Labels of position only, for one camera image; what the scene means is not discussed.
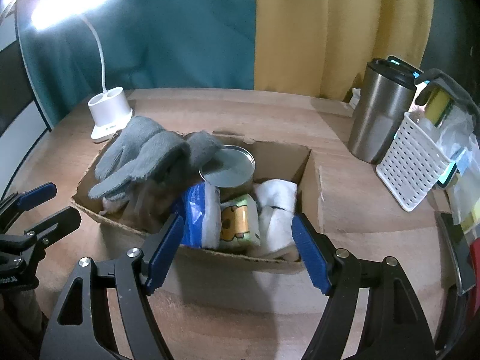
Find blue tissue pack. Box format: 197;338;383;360
172;182;221;250

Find cartoon tissue pack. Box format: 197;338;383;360
219;193;260;253

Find gray fuzzy gloves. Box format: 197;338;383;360
88;115;223;201

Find metal tin can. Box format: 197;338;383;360
199;145;256;203

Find white socks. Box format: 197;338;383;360
249;179;299;262

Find clear bag of snacks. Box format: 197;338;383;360
99;183;174;233

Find red booklet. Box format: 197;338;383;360
468;238;480;321

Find white perforated plastic basket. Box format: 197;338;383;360
376;112;451;212

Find brown cardboard box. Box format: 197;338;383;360
72;132;322;274

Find clear plastic bag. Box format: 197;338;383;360
410;106;479;229

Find white desk lamp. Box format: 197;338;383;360
31;0;134;143

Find teal curtain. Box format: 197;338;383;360
16;0;256;125

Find yellow green sponge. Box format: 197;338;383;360
425;88;452;126

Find stainless steel tumbler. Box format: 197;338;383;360
347;55;419;164

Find gray cloth on basket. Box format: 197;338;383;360
415;68;479;124

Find yellow curtain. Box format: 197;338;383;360
255;0;434;100

